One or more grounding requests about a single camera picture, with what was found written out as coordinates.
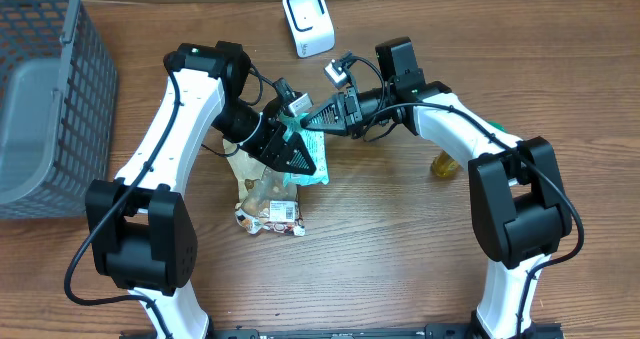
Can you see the clear bottle with silver cap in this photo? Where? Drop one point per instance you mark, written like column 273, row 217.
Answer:
column 444, row 166

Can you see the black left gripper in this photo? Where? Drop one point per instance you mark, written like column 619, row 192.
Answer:
column 273, row 142

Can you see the grey plastic mesh basket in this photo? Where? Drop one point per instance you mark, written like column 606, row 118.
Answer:
column 59, row 87

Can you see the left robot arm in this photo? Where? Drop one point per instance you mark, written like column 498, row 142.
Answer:
column 142, row 245

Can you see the light green snack packet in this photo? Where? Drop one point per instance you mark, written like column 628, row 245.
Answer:
column 315, row 144

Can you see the brown white wrapper packet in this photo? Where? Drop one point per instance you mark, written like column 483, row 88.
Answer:
column 276, row 216

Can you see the brown Pantree pouch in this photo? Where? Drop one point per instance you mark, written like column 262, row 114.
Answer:
column 257, row 181

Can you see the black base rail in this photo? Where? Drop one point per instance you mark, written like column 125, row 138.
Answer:
column 430, row 331

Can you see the green lid white jar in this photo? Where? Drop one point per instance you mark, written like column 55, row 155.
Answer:
column 498, row 126

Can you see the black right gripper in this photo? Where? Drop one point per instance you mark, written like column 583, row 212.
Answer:
column 348, row 124

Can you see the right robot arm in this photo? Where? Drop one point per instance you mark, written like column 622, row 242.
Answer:
column 519, row 209

